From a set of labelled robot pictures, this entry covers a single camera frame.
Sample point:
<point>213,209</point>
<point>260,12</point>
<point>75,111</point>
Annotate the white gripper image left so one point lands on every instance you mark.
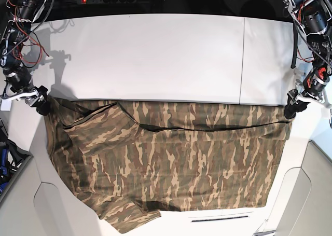
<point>35,97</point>

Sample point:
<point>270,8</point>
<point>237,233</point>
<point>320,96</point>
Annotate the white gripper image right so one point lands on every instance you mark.
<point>299,102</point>

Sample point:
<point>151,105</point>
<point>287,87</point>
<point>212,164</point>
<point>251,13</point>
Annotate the camouflage T-shirt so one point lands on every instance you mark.
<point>130,160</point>

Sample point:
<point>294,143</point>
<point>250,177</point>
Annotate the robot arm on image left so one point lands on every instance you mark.
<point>16,69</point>

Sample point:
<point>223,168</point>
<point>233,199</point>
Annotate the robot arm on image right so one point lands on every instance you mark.
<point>312,44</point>

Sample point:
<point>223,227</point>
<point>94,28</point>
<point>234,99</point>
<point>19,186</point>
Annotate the blue and black items bin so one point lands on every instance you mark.
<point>13,162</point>

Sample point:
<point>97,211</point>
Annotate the white camera box image left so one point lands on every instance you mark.
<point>6,105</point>

